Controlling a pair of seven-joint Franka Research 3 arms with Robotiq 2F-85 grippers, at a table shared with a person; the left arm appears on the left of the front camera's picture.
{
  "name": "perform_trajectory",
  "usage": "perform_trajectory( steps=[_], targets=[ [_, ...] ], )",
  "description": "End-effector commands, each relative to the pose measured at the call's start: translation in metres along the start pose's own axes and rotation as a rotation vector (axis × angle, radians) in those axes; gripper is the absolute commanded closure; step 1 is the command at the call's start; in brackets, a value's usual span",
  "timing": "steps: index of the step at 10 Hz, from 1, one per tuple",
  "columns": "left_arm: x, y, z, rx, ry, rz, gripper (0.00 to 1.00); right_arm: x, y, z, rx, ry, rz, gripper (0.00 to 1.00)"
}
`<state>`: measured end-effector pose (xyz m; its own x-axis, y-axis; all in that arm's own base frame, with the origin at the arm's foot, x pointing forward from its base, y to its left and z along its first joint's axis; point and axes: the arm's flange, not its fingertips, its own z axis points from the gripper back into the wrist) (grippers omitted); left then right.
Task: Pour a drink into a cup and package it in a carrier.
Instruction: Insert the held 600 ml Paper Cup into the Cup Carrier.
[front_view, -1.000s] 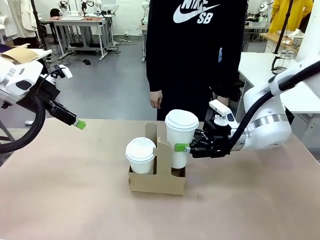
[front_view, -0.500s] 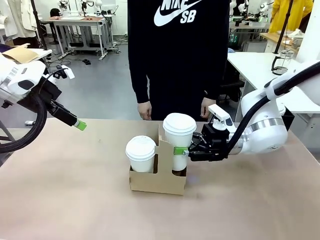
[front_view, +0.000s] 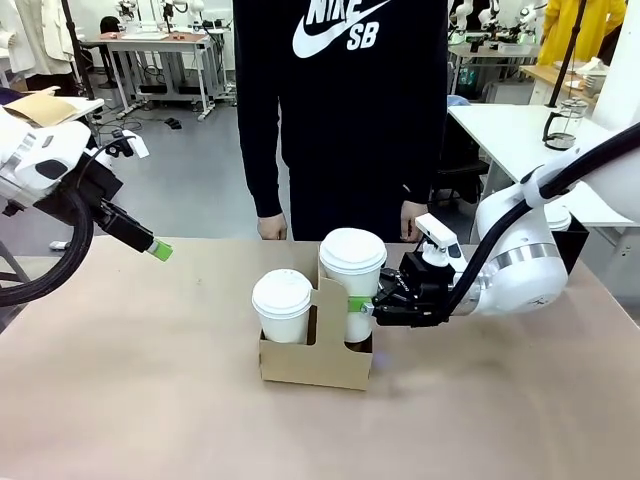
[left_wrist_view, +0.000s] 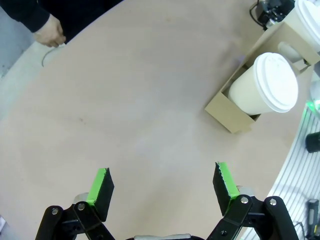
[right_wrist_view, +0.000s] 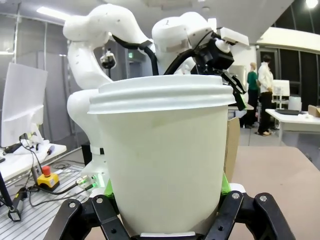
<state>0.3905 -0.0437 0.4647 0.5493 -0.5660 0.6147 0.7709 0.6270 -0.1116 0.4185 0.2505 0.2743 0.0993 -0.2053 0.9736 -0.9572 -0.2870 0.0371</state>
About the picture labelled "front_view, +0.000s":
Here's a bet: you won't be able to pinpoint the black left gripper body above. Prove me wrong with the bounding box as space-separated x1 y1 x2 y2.
38 160 125 227

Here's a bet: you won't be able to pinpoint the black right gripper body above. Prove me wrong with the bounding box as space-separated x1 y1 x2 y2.
397 252 456 329

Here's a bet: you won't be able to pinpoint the tall white paper cup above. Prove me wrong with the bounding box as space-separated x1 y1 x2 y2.
322 264 386 344

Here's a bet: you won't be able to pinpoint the white plastic cup lid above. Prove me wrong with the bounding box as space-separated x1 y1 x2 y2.
251 268 314 319
318 227 389 276

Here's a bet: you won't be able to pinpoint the brown cardboard cup carrier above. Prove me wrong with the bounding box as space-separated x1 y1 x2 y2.
258 244 375 392

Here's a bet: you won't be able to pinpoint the short white paper cup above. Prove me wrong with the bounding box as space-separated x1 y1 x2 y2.
254 304 312 345

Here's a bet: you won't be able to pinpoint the glass French press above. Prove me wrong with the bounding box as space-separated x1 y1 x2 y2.
543 98 590 152

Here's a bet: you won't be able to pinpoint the person's right forearm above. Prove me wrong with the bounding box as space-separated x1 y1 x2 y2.
234 99 292 221

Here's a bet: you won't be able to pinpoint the person's left forearm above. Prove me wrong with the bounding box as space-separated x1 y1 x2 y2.
399 99 450 206

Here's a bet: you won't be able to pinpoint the person's left hand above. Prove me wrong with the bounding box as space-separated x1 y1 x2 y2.
399 199 430 244

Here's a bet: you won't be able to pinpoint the person's right hand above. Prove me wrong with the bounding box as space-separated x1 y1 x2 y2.
256 215 290 242

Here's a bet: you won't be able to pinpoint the white side table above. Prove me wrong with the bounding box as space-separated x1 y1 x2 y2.
59 96 105 124

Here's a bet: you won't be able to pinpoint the brown paper bag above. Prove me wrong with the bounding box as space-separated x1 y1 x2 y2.
2 87 76 129

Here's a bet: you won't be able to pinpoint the black office chair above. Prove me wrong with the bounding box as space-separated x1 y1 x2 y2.
434 159 491 204

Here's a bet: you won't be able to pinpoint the black tripod pole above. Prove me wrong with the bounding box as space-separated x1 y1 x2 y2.
547 0 587 109
60 0 96 101

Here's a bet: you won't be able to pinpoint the black Nike hoodie torso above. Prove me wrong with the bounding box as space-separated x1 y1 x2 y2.
232 0 450 244

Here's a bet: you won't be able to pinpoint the white lab table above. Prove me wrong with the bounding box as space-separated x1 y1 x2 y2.
82 32 217 123

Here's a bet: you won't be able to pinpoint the black background chair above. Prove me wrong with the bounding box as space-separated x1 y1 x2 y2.
98 15 121 90

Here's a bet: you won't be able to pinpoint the white hanging coat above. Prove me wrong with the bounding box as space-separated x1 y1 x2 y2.
27 0 76 76

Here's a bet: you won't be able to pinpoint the wooden workbench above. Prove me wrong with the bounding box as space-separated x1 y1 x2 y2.
518 63 601 109

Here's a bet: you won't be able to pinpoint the white stacked items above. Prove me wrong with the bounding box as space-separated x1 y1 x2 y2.
582 56 610 98

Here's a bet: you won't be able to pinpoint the person in yellow coat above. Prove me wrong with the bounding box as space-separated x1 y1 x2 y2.
537 0 627 66

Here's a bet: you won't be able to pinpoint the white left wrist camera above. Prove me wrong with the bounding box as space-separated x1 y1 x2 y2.
102 133 150 160

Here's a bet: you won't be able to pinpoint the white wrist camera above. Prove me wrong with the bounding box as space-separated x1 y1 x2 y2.
413 214 464 266
102 133 150 160

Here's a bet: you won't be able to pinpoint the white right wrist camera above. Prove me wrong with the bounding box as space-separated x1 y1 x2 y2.
413 214 464 266

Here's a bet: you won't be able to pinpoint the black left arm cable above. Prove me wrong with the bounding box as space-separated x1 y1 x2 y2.
0 134 136 307

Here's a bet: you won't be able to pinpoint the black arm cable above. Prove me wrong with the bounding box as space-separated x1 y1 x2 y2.
0 134 136 307
442 127 640 321

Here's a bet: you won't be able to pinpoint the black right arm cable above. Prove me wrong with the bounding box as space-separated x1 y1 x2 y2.
442 127 640 321

